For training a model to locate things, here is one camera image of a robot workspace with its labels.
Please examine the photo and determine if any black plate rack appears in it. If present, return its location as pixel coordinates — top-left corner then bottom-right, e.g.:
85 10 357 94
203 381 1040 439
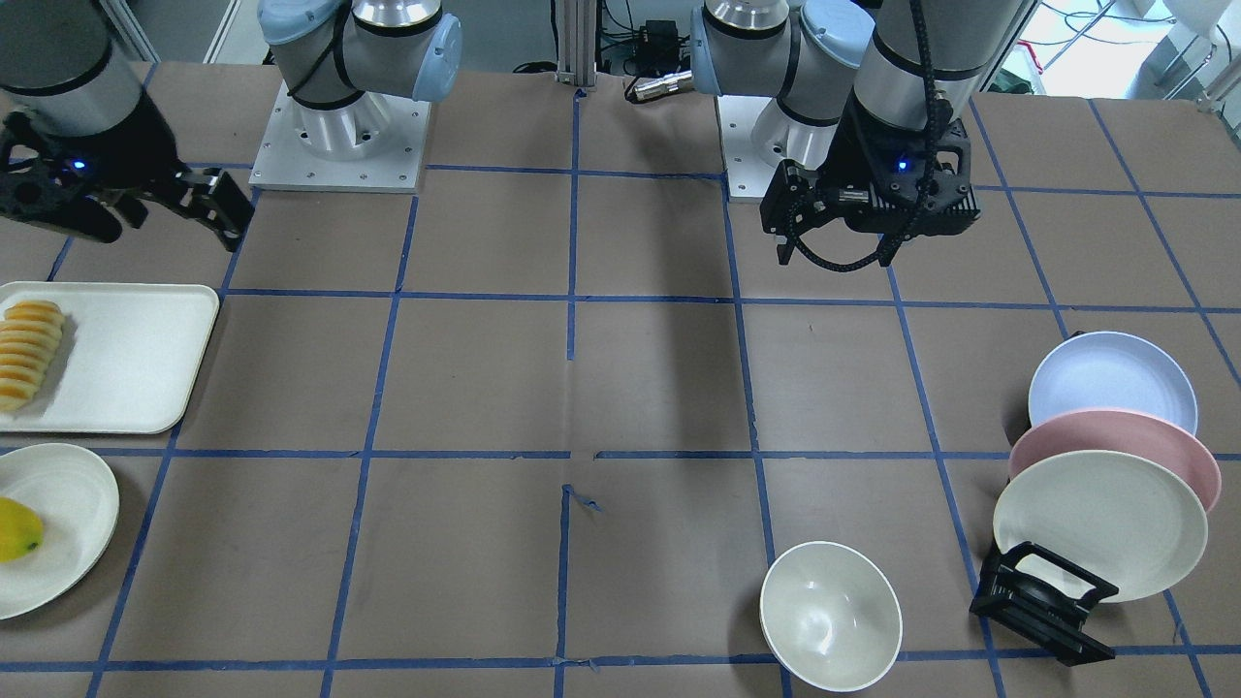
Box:
970 542 1119 667

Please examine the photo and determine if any yellow lemon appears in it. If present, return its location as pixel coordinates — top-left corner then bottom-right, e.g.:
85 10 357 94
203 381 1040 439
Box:
1 496 45 561

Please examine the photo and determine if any pink plate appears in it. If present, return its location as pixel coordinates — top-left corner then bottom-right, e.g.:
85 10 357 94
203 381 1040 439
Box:
1006 409 1222 513

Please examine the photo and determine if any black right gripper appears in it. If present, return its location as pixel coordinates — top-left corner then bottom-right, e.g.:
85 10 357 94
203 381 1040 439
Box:
1 97 254 252

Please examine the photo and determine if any aluminium frame post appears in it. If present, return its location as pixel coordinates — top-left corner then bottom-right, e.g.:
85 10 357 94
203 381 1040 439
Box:
550 0 599 93

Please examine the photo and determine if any ridged yellow bread roll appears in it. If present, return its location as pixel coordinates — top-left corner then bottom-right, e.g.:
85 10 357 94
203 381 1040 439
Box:
1 298 66 414

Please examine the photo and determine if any white rectangular tray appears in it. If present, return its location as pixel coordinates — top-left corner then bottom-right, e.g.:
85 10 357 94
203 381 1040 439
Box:
1 281 220 433

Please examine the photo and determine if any cream plate in rack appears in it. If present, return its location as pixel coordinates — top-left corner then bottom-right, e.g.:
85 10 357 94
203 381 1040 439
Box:
992 450 1209 604

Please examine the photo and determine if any cream round plate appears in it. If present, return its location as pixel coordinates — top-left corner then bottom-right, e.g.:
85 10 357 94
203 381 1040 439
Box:
1 443 120 621

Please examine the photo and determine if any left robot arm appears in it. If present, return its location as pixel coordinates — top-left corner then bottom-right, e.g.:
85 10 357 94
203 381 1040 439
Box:
690 1 1034 272

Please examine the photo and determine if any cream bowl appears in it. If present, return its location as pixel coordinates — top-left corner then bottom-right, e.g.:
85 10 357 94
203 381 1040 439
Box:
758 542 903 693

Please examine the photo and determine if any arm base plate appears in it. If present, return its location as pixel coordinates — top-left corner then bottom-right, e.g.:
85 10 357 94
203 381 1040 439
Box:
716 96 838 204
249 87 431 195

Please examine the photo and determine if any blue plate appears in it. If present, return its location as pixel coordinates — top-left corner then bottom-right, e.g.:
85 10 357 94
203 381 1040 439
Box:
1028 332 1200 433

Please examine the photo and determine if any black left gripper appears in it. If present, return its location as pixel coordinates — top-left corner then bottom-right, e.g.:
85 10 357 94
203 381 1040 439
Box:
759 93 980 265

